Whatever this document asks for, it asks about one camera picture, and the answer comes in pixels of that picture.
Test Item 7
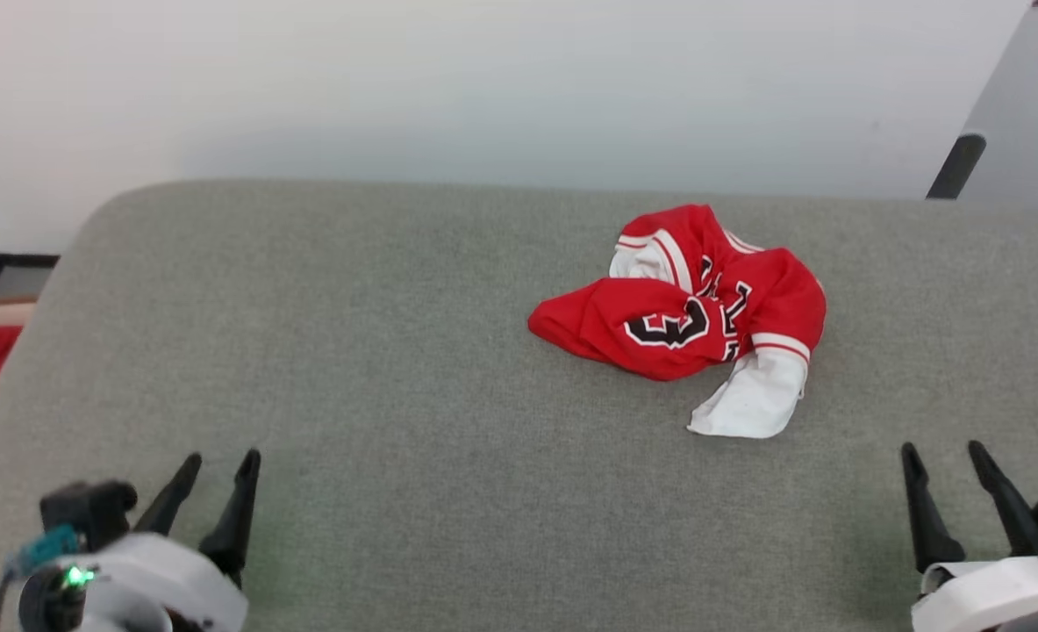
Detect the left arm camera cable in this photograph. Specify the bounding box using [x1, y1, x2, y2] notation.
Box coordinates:
[0, 525, 82, 632]

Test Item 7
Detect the grey partition panel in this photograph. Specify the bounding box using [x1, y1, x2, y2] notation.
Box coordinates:
[957, 0, 1038, 208]

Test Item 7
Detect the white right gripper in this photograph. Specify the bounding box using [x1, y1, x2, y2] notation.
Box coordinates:
[900, 441, 1038, 632]

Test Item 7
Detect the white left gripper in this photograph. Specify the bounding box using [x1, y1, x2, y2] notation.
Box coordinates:
[17, 449, 262, 632]

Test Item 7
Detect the red white basketball jersey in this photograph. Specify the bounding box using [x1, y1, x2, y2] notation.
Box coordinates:
[527, 204, 828, 440]

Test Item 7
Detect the black post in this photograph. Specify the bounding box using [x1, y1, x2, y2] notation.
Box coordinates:
[926, 133, 987, 200]

